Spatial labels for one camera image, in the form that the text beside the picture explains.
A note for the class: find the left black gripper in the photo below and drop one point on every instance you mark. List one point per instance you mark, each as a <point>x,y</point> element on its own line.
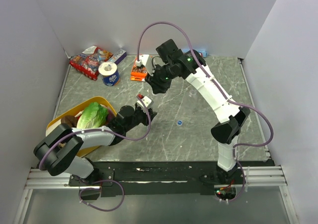
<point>145,121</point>

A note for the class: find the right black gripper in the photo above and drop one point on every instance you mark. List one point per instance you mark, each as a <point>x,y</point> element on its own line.
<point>157,88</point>

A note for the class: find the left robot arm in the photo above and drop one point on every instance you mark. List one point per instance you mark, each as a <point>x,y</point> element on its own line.
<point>57,152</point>

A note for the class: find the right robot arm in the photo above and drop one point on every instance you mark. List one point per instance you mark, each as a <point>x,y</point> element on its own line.
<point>192,67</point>

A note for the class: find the clear plastic bottle right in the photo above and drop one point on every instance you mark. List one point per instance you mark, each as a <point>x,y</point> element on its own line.
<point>192,93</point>

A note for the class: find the blue bottle cap left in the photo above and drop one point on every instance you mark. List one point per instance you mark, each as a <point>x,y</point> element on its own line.
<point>179,123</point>

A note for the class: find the orange snack box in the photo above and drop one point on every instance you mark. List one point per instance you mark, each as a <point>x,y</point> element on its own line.
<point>134,76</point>

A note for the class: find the green lettuce toy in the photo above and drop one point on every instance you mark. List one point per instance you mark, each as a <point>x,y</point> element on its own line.
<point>93,116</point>

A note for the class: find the blue packet behind box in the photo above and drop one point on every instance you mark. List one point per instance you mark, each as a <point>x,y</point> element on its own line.
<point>202,53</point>

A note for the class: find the toilet paper roll blue wrap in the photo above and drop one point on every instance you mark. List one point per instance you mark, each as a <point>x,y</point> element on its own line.
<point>109,73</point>

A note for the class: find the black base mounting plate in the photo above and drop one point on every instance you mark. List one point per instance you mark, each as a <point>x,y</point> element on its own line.
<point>154,178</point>

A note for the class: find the brown mushroom toy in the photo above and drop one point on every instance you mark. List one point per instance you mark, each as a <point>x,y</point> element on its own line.
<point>70,121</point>

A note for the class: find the red snack bag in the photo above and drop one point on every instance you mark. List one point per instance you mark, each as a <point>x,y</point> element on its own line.
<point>88,61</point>

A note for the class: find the yellow oval basket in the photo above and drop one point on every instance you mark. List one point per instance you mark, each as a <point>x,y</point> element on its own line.
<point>77,111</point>

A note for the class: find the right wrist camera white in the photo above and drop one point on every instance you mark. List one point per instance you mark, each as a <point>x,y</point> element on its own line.
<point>144,64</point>

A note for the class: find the aluminium rail frame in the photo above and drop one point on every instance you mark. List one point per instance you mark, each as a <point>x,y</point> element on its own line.
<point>255,177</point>

